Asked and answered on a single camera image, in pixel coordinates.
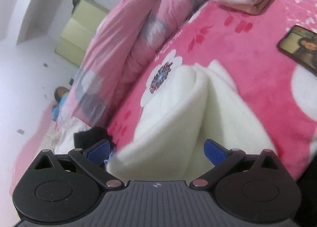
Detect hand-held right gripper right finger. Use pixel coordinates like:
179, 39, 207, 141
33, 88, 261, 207
191, 138, 279, 190

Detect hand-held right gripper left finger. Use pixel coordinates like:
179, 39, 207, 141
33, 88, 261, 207
33, 139, 123, 190

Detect white fluffy sweater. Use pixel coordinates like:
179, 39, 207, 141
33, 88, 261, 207
106, 59, 278, 181

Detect pile of white checked clothes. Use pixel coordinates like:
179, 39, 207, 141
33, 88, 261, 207
44, 115, 93, 155

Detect dark brown cloth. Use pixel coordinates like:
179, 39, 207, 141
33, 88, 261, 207
73, 126, 117, 158

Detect pink white headboard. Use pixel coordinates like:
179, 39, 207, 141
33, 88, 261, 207
10, 105, 61, 194

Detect pink floral bed blanket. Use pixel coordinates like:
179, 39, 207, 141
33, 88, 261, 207
104, 0, 317, 180

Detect pink grey floral quilt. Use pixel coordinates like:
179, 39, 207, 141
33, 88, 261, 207
59, 0, 224, 129

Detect yellow-green wardrobe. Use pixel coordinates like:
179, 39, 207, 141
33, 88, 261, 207
55, 0, 110, 66

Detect black smartphone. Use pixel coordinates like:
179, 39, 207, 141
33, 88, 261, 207
277, 24, 317, 74

